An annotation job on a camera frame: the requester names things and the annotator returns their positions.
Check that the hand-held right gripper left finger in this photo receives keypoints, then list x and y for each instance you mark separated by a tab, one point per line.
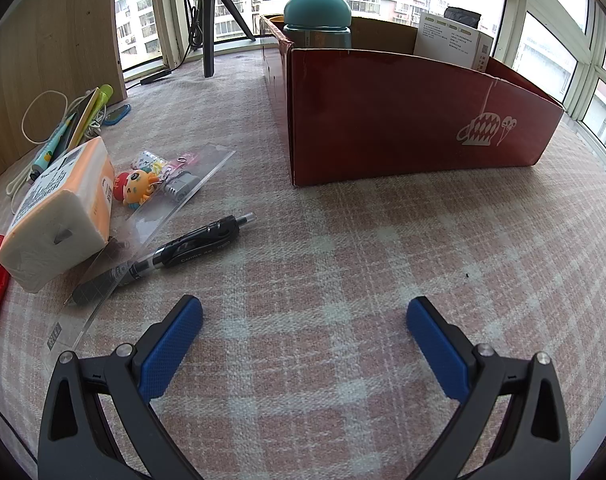
170	350

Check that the black tripod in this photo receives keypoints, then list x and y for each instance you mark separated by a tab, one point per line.
209	35

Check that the white carton box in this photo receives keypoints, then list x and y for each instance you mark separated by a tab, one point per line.
448	35

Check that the pink keyring charm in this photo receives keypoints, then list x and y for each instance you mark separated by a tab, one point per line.
183	161

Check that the tan notebook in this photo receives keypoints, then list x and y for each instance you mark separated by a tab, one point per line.
83	120

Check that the blue oval clip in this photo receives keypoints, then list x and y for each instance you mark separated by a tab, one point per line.
115	116

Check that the red cardboard box container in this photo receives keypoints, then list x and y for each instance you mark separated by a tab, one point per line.
383	120

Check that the small patterned sachet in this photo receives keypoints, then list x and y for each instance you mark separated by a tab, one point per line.
147	160

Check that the black pouch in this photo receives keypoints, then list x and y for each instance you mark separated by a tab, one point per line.
463	16

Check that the pink plaid cloth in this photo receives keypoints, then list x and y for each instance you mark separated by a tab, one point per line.
333	285

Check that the teal bottle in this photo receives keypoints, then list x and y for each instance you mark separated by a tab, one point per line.
315	5

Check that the orange cup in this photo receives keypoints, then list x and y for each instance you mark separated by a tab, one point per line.
277	19

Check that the blue cartoon pen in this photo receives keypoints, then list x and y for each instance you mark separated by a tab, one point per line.
50	147

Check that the black pen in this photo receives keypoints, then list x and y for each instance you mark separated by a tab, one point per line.
198	245

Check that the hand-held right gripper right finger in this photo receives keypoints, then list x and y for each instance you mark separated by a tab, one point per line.
438	350

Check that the clear plastic pouch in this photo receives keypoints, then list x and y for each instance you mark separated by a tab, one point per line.
98	305

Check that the orange tissue pack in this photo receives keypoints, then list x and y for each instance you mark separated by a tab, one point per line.
58	210

